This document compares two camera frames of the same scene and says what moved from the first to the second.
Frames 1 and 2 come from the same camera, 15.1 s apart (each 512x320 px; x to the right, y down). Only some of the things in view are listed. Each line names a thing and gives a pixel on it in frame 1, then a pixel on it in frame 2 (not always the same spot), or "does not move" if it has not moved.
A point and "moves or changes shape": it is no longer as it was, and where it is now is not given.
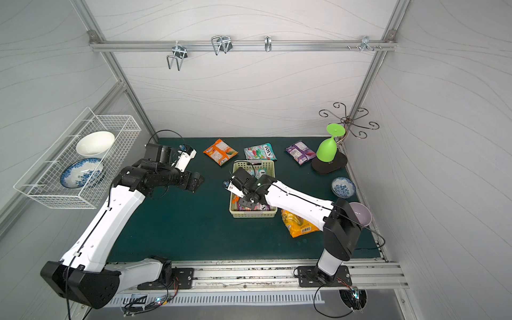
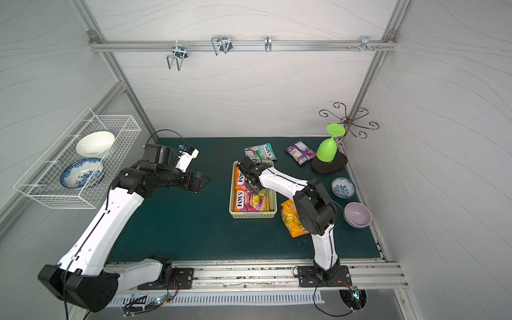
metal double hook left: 180,53 does not move
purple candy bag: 301,152 does not move
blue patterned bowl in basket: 81,172 does not move
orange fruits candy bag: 221,151 moves or changes shape
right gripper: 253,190 -> 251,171
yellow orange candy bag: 297,225 does not move
